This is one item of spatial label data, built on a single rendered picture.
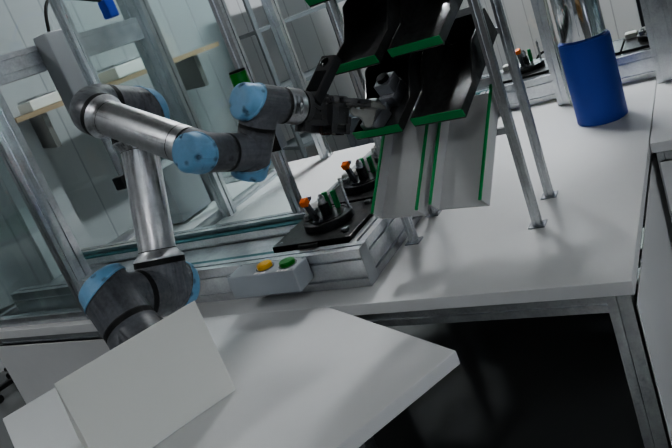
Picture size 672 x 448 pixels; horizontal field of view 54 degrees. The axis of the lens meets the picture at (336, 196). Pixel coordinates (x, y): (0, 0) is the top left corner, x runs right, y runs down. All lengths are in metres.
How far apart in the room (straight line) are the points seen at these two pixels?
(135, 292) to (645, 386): 1.05
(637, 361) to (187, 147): 0.95
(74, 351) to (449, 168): 1.37
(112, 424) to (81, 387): 0.09
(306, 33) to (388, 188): 4.21
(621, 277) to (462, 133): 0.49
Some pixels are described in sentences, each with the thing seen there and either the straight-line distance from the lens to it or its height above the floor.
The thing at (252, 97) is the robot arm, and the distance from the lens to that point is 1.29.
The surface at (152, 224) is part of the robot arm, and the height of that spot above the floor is 1.19.
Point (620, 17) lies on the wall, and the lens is 5.66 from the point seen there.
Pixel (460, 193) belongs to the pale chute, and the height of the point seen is 1.01.
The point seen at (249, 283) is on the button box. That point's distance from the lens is 1.68.
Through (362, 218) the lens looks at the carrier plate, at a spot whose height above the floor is 0.97.
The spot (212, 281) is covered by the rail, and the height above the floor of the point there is 0.92.
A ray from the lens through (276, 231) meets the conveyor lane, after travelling 2.01.
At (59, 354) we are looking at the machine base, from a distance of 2.42.
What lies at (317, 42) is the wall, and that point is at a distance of 5.80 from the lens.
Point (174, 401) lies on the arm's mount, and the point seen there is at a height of 0.92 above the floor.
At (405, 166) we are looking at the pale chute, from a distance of 1.62.
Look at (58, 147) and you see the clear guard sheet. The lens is 2.89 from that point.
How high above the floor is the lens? 1.52
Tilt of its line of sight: 16 degrees down
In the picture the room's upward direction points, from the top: 21 degrees counter-clockwise
